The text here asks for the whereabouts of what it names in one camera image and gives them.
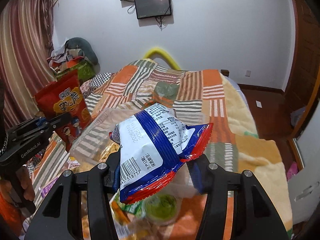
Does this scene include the red chip snack bag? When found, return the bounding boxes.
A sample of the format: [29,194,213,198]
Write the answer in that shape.
[35,70,92,152]

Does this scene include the white blue red snack bag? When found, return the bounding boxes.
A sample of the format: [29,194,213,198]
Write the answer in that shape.
[110,103,213,204]

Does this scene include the person's left hand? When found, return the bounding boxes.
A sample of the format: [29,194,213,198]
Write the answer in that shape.
[1,166,35,203]

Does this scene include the white suitcase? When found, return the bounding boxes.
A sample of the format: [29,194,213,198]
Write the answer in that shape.
[288,107,320,224]

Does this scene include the grey plush pillow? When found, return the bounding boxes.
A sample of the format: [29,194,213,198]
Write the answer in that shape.
[65,37,99,66]

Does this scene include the green jelly cup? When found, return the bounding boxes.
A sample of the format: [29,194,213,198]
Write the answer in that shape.
[143,194,181,226]

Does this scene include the striped red curtain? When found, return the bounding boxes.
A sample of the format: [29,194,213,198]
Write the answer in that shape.
[1,0,55,128]

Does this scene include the patchwork striped blanket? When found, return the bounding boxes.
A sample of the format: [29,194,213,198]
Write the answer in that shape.
[28,59,293,239]

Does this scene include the wooden door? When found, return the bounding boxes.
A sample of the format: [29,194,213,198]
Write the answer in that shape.
[283,0,320,111]

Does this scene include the yellow padded bed rail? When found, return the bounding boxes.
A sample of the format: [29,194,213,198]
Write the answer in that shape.
[143,47,181,70]

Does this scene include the small black wall monitor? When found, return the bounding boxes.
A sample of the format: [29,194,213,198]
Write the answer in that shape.
[135,0,172,20]

